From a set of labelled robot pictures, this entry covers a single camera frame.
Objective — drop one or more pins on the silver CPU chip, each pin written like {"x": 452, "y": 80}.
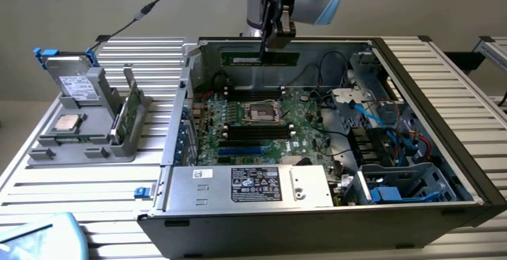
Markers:
{"x": 68, "y": 122}

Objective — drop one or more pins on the grey parts rack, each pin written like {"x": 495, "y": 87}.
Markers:
{"x": 71, "y": 153}

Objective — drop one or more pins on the green graphics card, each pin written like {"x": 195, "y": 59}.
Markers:
{"x": 128, "y": 111}

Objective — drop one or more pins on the black RAM slot bank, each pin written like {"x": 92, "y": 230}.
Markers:
{"x": 255, "y": 93}
{"x": 257, "y": 131}

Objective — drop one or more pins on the silver power supply unit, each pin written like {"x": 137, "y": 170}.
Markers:
{"x": 221, "y": 191}

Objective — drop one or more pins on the silver chipset heatsink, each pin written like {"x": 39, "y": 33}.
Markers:
{"x": 291, "y": 161}

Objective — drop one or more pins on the round coin cell battery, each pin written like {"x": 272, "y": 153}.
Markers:
{"x": 304, "y": 96}

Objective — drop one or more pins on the grey metal drive cage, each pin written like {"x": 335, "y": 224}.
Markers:
{"x": 366, "y": 73}

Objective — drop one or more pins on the green motherboard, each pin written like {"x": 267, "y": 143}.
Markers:
{"x": 308, "y": 129}

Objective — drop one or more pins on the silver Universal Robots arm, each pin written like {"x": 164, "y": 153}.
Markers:
{"x": 319, "y": 4}

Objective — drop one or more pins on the black expansion slot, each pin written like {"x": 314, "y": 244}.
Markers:
{"x": 239, "y": 143}

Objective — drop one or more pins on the hard disk with blue caddy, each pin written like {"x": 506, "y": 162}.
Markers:
{"x": 75, "y": 79}

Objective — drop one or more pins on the green RAM stick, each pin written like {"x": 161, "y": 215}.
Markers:
{"x": 241, "y": 58}

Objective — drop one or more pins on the metal CPU socket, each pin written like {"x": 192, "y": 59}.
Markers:
{"x": 259, "y": 112}

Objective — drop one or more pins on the blue plastic cover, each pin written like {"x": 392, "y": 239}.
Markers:
{"x": 39, "y": 239}

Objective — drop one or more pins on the neighbouring slatted metal table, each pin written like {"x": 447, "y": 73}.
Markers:
{"x": 492, "y": 52}

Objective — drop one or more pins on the blue expansion slot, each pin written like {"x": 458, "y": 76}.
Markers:
{"x": 239, "y": 151}

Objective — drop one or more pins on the black open PC case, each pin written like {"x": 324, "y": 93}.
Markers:
{"x": 276, "y": 236}

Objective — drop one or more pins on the blue case latch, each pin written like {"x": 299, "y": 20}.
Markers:
{"x": 143, "y": 192}

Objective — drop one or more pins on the grey metal disk bay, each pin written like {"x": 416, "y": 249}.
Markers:
{"x": 427, "y": 180}

